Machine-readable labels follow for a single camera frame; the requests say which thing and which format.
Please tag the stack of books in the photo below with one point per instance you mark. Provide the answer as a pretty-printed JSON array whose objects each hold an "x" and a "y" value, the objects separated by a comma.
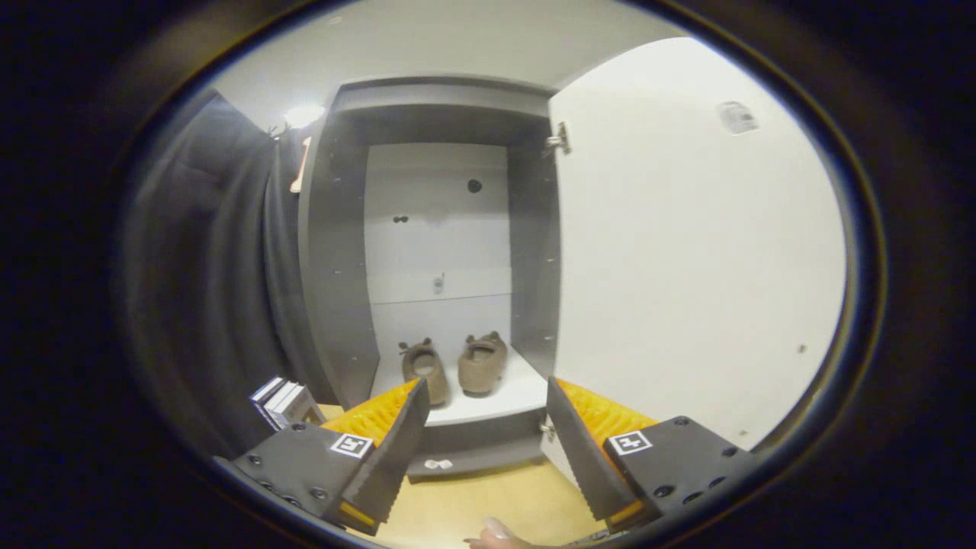
[{"x": 284, "y": 402}]

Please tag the small white paper scrap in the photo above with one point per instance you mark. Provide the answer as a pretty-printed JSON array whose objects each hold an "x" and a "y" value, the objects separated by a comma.
[{"x": 438, "y": 463}]

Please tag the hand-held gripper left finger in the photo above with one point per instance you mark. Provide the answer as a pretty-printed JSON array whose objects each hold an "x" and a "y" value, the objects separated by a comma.
[{"x": 389, "y": 457}]

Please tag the bright round lamp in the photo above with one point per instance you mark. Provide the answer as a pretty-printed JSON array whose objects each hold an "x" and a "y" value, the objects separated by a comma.
[{"x": 303, "y": 115}]

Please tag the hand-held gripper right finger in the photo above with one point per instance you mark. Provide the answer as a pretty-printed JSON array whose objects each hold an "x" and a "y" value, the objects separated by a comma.
[{"x": 583, "y": 457}]

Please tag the grey shoe cabinet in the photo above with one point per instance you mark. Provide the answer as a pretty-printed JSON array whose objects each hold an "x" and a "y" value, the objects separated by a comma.
[{"x": 335, "y": 305}]

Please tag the brown plush shoe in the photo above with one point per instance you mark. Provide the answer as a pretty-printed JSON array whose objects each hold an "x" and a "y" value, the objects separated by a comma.
[
  {"x": 427, "y": 370},
  {"x": 482, "y": 364}
]

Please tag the metal door hinge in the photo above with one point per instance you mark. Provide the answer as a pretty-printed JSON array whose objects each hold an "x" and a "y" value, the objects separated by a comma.
[{"x": 559, "y": 139}]

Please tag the white shoe cabinet door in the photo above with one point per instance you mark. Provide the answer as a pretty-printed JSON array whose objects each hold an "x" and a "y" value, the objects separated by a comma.
[{"x": 686, "y": 267}]

